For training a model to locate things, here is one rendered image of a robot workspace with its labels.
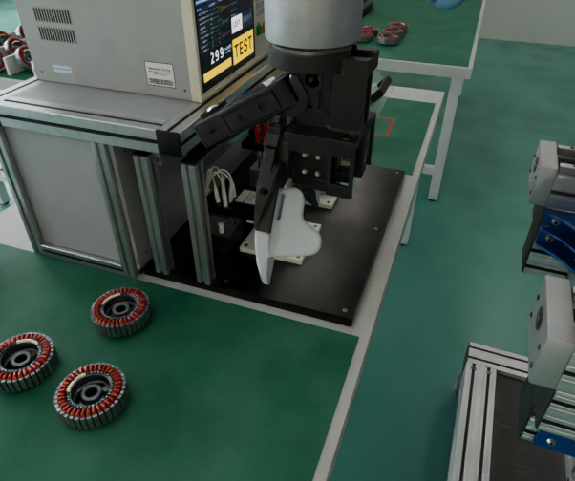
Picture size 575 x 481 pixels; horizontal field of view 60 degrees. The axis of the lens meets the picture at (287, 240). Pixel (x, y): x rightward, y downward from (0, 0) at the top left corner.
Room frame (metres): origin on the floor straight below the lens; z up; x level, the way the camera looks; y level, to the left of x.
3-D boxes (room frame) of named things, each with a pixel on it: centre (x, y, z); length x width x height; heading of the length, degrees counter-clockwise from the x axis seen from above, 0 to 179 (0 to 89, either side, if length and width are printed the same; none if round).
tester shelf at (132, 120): (1.17, 0.27, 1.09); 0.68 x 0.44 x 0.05; 160
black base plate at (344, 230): (1.06, -0.01, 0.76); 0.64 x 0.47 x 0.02; 160
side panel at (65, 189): (0.89, 0.46, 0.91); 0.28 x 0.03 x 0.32; 70
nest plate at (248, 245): (0.94, 0.01, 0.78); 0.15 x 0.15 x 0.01; 70
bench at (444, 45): (3.36, -0.65, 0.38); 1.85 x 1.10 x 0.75; 160
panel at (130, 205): (1.14, 0.21, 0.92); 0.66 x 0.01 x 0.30; 160
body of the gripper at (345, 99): (0.41, -0.03, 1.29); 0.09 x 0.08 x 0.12; 69
